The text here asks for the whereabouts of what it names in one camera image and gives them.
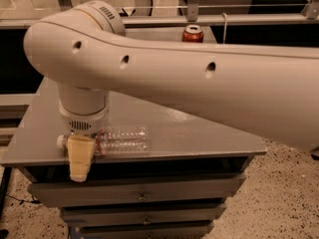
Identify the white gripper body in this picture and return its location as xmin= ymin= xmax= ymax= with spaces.
xmin=57 ymin=84 xmax=110 ymax=134

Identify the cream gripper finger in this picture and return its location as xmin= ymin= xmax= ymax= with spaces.
xmin=67 ymin=134 xmax=96 ymax=182

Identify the clear plastic water bottle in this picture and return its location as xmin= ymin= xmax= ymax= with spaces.
xmin=56 ymin=124 xmax=151 ymax=157

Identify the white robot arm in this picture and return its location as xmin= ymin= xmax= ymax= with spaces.
xmin=23 ymin=1 xmax=319 ymax=182

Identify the orange soda can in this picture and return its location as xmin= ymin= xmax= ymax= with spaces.
xmin=181 ymin=24 xmax=204 ymax=43

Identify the black floor cable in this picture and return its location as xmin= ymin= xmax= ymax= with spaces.
xmin=0 ymin=166 xmax=41 ymax=239

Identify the white cable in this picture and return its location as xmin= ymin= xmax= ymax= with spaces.
xmin=220 ymin=12 xmax=229 ymax=45

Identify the grey metal railing frame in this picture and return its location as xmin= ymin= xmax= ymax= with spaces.
xmin=0 ymin=0 xmax=318 ymax=28

